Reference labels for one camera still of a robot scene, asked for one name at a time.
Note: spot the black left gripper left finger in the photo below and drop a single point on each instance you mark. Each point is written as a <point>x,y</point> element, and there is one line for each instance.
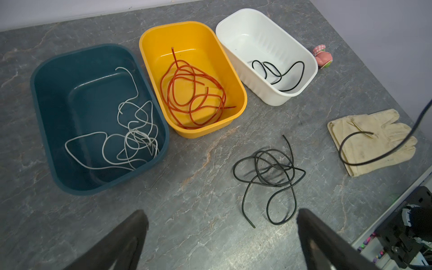
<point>120,249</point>

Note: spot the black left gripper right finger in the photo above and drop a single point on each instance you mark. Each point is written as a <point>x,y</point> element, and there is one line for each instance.
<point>324,249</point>

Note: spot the teal plastic tub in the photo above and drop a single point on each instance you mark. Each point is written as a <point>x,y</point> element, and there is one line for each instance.
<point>100,122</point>

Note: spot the yellow plastic tub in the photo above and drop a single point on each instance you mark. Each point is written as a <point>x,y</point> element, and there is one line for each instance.
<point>195,84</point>

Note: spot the white plastic tub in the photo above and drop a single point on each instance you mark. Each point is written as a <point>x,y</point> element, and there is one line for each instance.
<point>268,60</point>

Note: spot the pink toy figure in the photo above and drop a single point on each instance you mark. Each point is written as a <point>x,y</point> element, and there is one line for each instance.
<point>323,58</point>

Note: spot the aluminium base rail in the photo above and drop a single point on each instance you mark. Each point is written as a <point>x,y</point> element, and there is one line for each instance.
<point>368,244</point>

